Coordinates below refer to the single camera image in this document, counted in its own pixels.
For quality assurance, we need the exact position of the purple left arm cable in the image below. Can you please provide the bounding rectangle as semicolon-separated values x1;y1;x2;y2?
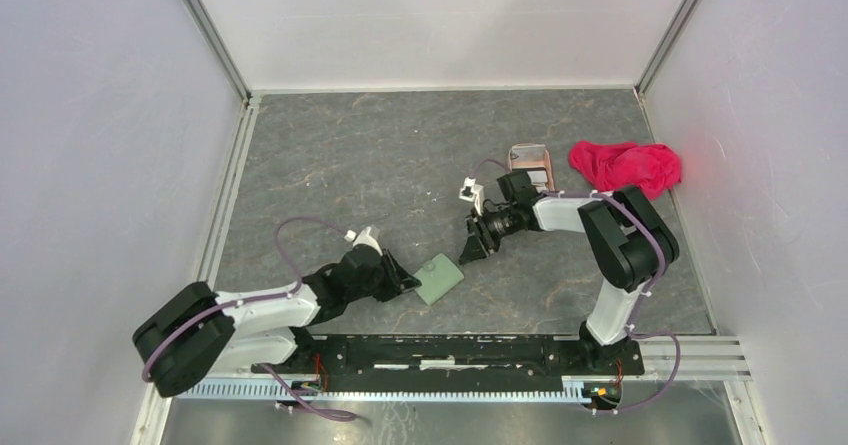
141;216;359;423

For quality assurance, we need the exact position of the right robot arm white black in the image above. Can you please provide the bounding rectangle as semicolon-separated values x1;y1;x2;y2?
458;170;680;373

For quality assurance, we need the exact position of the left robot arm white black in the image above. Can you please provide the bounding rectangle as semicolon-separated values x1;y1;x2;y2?
132;245;422;398

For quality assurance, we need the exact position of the pink oval card tray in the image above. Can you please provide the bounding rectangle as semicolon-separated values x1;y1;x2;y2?
508;143;555;192

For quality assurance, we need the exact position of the aluminium frame rail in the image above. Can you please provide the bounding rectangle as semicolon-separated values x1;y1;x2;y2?
132;0;770;445

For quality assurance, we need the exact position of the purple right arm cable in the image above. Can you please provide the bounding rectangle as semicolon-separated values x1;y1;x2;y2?
467;158;684;417

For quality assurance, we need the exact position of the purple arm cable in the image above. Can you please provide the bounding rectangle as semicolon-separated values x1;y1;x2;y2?
467;158;684;417
141;216;359;423

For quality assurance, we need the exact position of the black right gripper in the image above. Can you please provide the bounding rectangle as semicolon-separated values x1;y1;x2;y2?
458;203;520;264

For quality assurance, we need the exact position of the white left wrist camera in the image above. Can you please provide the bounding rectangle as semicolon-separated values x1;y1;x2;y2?
344;226;383;255

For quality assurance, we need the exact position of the crumpled red cloth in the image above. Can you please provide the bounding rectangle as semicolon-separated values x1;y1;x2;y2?
568;140;683;200

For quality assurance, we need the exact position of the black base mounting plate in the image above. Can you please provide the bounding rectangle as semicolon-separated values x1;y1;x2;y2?
272;334;645;393

